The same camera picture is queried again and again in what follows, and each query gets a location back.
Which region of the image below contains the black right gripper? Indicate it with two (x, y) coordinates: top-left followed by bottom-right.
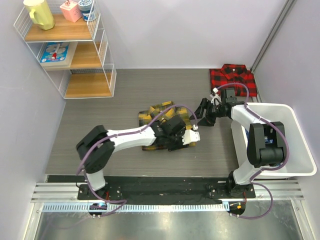
(190, 98), (227, 127)

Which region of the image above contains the yellow plaid long sleeve shirt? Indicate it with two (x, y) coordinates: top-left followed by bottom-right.
(138, 101), (196, 151)

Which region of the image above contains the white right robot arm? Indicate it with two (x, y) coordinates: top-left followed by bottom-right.
(190, 84), (290, 198)

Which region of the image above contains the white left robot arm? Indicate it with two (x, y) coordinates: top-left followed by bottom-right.
(75, 116), (187, 200)

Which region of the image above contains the red plaid folded shirt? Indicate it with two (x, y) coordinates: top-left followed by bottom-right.
(209, 64), (258, 97)

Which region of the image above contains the white plastic bin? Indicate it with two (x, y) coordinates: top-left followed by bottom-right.
(231, 102), (317, 184)

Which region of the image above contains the blue white book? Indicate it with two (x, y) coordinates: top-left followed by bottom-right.
(39, 41), (78, 69)

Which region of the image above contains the blue white patterned cup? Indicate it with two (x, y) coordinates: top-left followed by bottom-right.
(78, 0), (96, 22)

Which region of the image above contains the pink box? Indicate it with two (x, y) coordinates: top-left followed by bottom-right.
(59, 0), (82, 23)

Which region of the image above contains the yellow pitcher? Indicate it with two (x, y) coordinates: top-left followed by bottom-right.
(23, 0), (55, 31)

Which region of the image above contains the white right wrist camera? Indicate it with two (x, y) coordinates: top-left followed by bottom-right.
(210, 87), (222, 106)

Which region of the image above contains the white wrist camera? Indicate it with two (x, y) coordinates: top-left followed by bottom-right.
(210, 87), (222, 106)
(181, 124), (201, 145)

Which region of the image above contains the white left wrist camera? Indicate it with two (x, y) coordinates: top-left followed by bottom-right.
(181, 124), (201, 145)

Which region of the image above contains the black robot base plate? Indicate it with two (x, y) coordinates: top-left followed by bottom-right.
(76, 176), (257, 205)

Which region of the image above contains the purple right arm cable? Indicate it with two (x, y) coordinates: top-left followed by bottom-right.
(212, 82), (291, 220)

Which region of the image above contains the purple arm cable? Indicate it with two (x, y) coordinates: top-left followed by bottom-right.
(75, 104), (200, 218)
(212, 82), (291, 220)

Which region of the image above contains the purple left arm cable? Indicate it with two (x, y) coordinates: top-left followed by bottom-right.
(75, 104), (200, 218)

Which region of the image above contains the aluminium rail frame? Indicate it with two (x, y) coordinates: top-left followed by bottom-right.
(24, 175), (315, 240)

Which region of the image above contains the white wire wooden shelf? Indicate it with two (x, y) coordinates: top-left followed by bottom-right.
(14, 0), (117, 100)

